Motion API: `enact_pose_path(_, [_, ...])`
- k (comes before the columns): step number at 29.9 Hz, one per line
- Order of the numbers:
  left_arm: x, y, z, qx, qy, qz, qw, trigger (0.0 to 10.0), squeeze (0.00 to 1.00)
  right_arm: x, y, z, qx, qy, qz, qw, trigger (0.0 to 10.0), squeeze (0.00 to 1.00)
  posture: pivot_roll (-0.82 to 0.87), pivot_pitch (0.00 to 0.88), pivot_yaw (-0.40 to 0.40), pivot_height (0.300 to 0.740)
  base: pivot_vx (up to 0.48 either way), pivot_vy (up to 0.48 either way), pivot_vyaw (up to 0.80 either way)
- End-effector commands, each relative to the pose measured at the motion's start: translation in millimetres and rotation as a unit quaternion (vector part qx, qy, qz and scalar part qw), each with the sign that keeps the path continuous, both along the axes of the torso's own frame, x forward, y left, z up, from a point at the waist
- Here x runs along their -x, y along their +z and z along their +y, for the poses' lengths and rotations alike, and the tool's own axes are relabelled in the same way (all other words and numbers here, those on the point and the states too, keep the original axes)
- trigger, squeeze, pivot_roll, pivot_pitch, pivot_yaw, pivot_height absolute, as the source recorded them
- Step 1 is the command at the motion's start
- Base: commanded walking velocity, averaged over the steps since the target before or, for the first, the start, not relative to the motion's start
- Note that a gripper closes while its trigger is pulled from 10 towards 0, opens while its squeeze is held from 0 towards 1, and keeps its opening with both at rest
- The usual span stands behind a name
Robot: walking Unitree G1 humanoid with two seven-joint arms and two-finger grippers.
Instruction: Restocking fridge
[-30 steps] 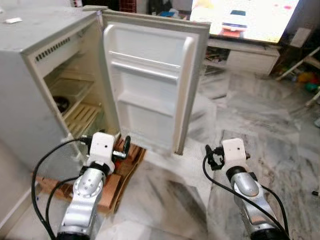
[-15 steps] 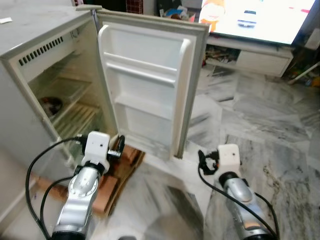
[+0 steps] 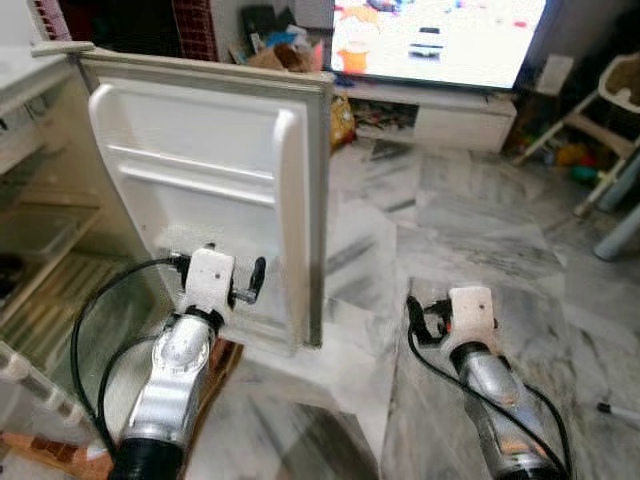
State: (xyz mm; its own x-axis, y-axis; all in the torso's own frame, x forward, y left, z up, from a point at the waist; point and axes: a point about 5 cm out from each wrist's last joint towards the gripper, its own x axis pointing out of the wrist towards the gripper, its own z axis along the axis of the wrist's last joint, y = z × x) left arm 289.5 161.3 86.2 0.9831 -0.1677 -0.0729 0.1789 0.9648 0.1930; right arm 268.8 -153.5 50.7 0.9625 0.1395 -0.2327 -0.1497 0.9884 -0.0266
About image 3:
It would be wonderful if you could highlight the flat screen television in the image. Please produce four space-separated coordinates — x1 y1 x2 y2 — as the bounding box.
330 0 549 93

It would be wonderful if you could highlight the red brick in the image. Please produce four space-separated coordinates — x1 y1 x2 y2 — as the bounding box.
200 338 244 411
0 430 113 480

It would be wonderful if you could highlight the grey furniture leg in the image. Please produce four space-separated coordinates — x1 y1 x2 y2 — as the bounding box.
595 205 640 263
600 150 640 213

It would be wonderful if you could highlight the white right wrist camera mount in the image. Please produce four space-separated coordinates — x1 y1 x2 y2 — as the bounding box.
447 286 499 351

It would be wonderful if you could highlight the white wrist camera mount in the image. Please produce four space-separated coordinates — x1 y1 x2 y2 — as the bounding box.
447 286 499 351
183 246 238 323

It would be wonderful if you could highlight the white television stand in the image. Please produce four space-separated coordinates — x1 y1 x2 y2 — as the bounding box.
340 82 519 153

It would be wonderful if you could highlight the black and white pen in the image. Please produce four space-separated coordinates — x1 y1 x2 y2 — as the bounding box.
597 402 640 419

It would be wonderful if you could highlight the brown cardboard box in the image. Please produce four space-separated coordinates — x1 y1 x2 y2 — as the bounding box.
248 42 316 73

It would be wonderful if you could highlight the white fridge body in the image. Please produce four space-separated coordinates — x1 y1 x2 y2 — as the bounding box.
0 40 191 441

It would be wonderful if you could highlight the orange toy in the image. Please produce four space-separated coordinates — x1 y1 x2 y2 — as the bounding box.
555 145 591 168

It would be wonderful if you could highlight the red lattice panel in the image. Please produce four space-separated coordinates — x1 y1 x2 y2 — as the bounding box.
172 0 219 63

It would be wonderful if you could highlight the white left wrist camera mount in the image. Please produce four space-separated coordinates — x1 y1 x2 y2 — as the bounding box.
183 246 238 323

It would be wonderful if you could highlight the yellow snack bag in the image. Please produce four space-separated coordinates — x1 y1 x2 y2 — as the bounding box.
330 95 358 151

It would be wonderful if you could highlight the white baby high chair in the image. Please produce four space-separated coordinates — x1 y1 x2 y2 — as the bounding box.
515 52 640 216

